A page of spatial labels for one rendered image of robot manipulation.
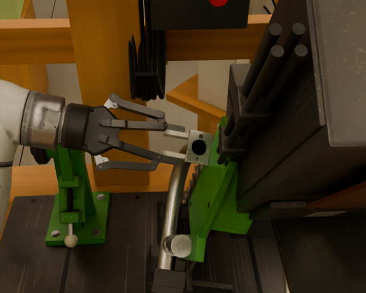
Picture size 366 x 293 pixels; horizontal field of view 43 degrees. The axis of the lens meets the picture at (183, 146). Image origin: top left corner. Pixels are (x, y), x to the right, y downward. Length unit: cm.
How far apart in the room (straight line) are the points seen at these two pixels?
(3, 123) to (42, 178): 54
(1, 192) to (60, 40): 44
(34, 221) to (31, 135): 42
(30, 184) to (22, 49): 35
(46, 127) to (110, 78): 31
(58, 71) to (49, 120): 284
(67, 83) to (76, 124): 267
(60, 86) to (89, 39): 242
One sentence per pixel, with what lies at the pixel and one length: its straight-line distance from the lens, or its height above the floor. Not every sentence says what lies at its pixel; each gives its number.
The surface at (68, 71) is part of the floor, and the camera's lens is 356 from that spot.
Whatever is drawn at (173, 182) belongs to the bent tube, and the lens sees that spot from 90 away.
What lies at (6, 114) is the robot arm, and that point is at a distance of 75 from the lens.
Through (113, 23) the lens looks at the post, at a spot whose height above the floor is 132.
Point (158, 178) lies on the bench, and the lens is 122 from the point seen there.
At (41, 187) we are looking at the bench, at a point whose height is 88.
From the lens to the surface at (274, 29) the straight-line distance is 35.
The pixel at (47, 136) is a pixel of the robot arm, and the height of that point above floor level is 127.
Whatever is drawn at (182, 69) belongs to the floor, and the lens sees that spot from 349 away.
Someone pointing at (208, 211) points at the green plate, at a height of 117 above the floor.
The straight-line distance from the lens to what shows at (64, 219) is 100.
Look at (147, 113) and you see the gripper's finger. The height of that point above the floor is 126.
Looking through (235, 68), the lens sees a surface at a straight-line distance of 96.
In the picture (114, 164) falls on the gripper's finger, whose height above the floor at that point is 121.
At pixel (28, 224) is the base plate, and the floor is 90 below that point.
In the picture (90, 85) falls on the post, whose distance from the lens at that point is 103.
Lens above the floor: 170
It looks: 39 degrees down
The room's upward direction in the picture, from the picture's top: straight up
